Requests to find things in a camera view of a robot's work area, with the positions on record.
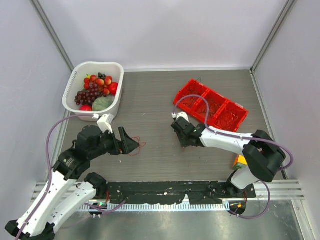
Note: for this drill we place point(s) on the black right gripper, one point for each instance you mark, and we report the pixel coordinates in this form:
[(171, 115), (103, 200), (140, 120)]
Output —
[(183, 143)]

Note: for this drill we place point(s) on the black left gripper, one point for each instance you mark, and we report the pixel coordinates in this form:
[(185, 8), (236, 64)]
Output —
[(128, 143)]

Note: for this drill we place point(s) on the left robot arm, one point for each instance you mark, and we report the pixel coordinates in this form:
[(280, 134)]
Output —
[(43, 219)]

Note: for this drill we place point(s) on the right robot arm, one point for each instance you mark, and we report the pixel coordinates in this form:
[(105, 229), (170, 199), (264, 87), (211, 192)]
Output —
[(264, 158)]

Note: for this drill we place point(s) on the red compartment tray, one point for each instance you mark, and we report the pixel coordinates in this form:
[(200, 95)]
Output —
[(224, 114)]

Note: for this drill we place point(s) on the green melon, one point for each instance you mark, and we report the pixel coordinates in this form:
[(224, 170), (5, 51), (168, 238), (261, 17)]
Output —
[(101, 103)]

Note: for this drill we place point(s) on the red tomato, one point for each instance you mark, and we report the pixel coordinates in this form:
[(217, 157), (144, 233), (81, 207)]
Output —
[(87, 108)]

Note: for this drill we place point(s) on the orange yellow carton box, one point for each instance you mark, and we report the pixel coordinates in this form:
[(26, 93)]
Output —
[(239, 163)]

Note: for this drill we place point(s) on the red apple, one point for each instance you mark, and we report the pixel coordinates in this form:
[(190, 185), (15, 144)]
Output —
[(113, 87)]

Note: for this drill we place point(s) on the purple grape bunch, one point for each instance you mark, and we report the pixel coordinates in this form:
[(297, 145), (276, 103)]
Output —
[(88, 95)]

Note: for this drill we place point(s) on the white plastic basket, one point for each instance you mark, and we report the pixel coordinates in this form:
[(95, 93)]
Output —
[(75, 84)]

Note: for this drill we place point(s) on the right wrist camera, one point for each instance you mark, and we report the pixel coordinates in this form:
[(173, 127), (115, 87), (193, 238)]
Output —
[(181, 114)]

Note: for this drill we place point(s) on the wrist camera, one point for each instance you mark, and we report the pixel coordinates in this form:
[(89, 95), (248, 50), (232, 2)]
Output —
[(181, 114), (104, 122)]

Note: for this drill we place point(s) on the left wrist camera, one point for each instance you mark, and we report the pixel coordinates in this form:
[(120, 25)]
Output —
[(104, 122)]

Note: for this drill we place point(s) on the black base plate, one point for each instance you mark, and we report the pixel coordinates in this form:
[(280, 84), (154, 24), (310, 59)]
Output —
[(174, 192)]

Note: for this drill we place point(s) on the white cable duct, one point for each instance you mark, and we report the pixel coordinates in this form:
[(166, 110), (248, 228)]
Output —
[(183, 207)]

